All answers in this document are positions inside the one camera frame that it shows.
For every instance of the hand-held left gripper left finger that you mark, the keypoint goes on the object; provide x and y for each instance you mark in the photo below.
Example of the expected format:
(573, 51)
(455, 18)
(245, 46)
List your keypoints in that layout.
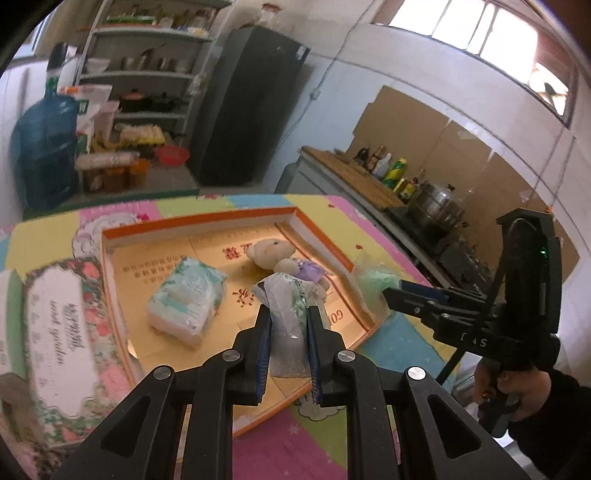
(262, 353)

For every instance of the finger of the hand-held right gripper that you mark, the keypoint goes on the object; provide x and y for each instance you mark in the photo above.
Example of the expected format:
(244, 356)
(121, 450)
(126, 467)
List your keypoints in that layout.
(422, 288)
(411, 302)

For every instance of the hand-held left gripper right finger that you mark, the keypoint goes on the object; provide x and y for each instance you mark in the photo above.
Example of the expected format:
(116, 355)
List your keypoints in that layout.
(315, 357)

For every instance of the white green plastic-wrapped pack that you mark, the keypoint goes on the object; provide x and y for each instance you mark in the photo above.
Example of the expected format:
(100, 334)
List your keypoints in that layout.
(286, 323)

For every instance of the green cloth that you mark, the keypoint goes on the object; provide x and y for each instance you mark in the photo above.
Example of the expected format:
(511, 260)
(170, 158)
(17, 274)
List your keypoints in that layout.
(374, 282)

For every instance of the orange cardboard box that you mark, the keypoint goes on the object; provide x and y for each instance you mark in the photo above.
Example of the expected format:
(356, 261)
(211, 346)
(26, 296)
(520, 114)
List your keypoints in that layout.
(152, 258)

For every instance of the person's right forearm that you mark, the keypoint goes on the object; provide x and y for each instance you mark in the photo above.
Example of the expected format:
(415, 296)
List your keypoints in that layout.
(558, 424)

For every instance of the person's right hand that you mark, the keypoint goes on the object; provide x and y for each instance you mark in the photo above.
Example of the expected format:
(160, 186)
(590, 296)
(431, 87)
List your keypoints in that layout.
(526, 392)

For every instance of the black gas stove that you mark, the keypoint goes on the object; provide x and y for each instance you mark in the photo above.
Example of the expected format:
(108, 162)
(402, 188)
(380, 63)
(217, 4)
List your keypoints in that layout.
(457, 258)

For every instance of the steel cooking pot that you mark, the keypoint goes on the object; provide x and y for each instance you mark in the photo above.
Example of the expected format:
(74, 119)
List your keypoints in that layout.
(436, 203)

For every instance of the white green tissue pack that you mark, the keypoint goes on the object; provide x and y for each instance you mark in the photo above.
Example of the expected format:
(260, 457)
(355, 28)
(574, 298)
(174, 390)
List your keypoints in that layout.
(184, 304)

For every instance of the beige teddy bear purple dress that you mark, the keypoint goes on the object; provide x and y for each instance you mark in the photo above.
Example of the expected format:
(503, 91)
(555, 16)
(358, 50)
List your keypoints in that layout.
(270, 251)

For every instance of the yellow green bottle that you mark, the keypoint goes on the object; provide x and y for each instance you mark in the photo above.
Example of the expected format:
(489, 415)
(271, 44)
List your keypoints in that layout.
(395, 173)

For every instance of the white bottle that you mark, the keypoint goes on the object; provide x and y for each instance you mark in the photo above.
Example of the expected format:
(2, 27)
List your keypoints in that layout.
(382, 166)

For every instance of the wooden kitchen counter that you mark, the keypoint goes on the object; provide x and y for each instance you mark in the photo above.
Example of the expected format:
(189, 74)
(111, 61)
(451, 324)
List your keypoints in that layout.
(351, 177)

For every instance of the dark sauce bottle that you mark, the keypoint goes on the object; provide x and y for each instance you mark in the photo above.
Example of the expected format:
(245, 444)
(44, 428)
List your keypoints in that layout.
(364, 158)

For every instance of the floral tissue box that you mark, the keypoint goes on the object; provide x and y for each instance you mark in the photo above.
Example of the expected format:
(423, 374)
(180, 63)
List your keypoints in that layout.
(60, 332)

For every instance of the red plastic basin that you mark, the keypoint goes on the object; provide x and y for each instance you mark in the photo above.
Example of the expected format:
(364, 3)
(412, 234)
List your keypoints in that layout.
(172, 156)

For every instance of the row of amber jars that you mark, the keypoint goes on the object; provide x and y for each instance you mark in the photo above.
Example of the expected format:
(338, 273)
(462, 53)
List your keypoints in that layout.
(111, 177)

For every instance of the black refrigerator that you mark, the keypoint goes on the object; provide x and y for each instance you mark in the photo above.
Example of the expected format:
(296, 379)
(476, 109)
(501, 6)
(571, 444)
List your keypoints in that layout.
(249, 101)

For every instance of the window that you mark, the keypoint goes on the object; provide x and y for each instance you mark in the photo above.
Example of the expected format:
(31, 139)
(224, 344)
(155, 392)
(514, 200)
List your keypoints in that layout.
(485, 32)

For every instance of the black pot red lid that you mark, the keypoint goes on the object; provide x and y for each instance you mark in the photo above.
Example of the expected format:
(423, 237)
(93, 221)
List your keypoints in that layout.
(138, 101)

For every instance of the white food bag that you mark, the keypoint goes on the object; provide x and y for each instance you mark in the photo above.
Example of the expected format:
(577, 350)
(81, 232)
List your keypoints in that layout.
(97, 115)

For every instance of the blue water jug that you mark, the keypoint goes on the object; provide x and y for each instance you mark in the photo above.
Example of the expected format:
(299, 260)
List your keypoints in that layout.
(46, 147)

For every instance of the white storage shelf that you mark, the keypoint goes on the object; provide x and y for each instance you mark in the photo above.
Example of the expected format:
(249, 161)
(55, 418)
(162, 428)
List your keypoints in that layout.
(147, 76)

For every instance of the cardboard wall sheet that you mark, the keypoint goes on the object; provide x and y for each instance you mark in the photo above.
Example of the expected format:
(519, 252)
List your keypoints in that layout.
(461, 143)

